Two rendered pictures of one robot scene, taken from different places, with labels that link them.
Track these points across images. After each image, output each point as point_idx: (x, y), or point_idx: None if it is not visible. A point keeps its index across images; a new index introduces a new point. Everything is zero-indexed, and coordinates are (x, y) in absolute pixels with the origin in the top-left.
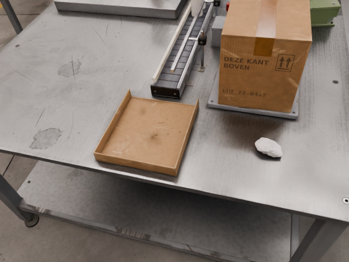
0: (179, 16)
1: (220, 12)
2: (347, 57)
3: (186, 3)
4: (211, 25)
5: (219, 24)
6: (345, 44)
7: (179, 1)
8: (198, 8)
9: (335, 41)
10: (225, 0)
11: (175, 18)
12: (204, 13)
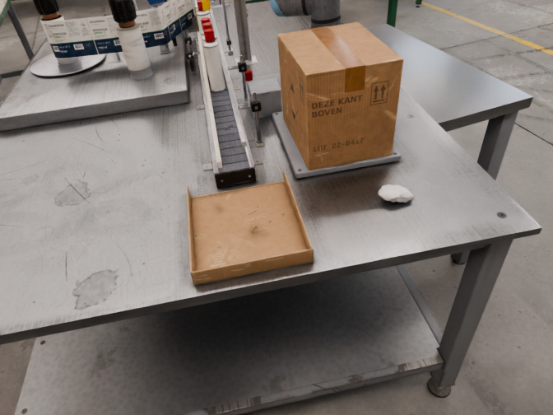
0: (192, 98)
1: (239, 84)
2: (405, 93)
3: (190, 83)
4: (238, 99)
5: (258, 88)
6: None
7: (184, 81)
8: (225, 76)
9: None
10: (237, 71)
11: (188, 102)
12: (225, 86)
